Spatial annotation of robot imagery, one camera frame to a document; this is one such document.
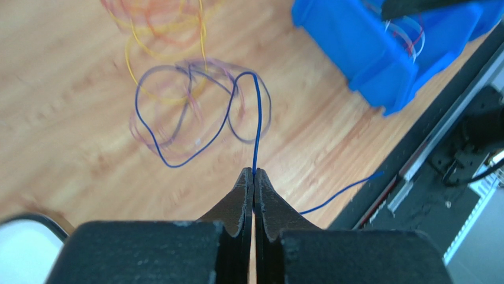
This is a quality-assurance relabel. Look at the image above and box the left blue plastic bin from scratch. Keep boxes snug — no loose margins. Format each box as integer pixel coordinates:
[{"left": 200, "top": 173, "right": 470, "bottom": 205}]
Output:
[{"left": 292, "top": 1, "right": 484, "bottom": 115}]

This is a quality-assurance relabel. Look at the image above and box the yellow thin cable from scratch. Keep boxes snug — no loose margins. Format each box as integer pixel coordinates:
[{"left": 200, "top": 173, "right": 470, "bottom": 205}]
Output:
[{"left": 102, "top": 0, "right": 225, "bottom": 105}]

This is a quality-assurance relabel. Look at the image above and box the white thin cable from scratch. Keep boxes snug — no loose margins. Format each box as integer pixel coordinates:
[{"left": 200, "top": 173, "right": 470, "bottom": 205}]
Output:
[{"left": 366, "top": 0, "right": 427, "bottom": 64}]

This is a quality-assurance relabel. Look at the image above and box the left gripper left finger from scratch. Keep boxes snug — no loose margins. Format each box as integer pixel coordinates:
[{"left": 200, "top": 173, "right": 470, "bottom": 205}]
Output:
[{"left": 47, "top": 168, "right": 253, "bottom": 283}]

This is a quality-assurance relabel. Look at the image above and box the strawberry print tray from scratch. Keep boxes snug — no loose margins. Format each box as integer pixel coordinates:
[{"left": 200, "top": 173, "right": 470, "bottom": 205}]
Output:
[{"left": 1, "top": 213, "right": 69, "bottom": 283}]

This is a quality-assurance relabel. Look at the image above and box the red thin cable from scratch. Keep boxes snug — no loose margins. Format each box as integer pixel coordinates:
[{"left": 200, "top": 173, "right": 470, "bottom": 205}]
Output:
[{"left": 389, "top": 14, "right": 426, "bottom": 56}]

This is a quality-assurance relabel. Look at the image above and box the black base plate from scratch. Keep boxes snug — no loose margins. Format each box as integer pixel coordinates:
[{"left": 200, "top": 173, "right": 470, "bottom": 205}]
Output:
[{"left": 329, "top": 24, "right": 503, "bottom": 251}]

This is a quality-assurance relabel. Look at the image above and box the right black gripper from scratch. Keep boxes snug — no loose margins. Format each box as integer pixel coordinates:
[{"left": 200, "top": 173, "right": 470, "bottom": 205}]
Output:
[{"left": 381, "top": 0, "right": 469, "bottom": 20}]

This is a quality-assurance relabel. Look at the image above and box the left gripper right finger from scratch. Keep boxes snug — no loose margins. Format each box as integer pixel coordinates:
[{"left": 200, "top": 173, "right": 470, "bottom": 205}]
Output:
[{"left": 254, "top": 169, "right": 452, "bottom": 283}]

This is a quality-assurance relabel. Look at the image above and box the aluminium frame rail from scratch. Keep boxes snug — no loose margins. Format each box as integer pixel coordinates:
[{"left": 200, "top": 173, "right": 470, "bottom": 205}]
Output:
[{"left": 387, "top": 51, "right": 504, "bottom": 284}]

